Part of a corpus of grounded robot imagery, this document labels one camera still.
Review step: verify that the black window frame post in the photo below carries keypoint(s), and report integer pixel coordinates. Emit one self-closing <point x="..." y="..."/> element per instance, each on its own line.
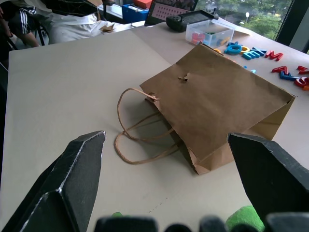
<point x="285" y="21"/>

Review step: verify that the grey table cover sheet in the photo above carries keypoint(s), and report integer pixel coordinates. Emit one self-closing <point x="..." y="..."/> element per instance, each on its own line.
<point x="60" y="96"/>

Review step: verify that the red foam letter M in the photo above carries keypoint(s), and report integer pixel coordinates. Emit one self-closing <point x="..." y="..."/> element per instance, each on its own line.
<point x="274" y="55"/>

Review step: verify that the blue foam letter E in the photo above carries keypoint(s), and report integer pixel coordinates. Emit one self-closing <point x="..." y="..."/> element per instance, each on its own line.
<point x="251" y="55"/>

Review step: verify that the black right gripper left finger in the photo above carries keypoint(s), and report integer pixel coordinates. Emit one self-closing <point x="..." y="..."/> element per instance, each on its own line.
<point x="72" y="183"/>

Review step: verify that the black laptop with pink screen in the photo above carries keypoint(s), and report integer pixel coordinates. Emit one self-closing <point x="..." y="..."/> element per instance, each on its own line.
<point x="169" y="10"/>

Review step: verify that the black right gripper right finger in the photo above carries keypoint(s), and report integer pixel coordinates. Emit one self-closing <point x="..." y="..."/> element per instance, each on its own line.
<point x="272" y="178"/>

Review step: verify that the yellow foam letter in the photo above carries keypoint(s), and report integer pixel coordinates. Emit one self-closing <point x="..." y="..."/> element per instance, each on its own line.
<point x="245" y="50"/>

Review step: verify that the blue plastic bin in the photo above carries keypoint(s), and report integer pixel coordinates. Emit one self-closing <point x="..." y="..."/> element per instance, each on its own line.
<point x="135" y="13"/>

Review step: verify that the person in white shirt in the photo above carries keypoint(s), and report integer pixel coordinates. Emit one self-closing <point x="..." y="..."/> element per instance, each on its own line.
<point x="72" y="29"/>

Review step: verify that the person in black striped jacket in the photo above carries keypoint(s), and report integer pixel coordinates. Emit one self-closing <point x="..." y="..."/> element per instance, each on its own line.
<point x="21" y="19"/>

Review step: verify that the blue foam letter X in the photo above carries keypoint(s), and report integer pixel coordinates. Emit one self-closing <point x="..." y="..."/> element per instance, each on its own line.
<point x="261" y="52"/>

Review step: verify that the orange foam letter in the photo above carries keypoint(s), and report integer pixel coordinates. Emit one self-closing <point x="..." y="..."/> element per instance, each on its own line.
<point x="218" y="51"/>

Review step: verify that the clear plastic storage box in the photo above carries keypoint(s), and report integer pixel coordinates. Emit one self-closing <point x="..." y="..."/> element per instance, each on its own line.
<point x="207" y="32"/>

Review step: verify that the black handheld remote controller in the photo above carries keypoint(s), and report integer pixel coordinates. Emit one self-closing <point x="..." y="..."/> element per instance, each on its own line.
<point x="179" y="21"/>

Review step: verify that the green soft object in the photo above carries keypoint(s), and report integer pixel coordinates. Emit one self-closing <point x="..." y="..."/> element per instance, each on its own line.
<point x="243" y="217"/>

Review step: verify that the red foam letter A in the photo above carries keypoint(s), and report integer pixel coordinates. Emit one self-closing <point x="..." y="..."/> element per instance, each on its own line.
<point x="281" y="69"/>

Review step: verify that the red box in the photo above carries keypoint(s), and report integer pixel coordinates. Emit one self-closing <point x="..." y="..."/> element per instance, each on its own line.
<point x="143" y="3"/>

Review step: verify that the brown paper scrap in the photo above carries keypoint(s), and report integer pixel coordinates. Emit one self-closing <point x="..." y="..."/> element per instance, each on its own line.
<point x="107" y="28"/>

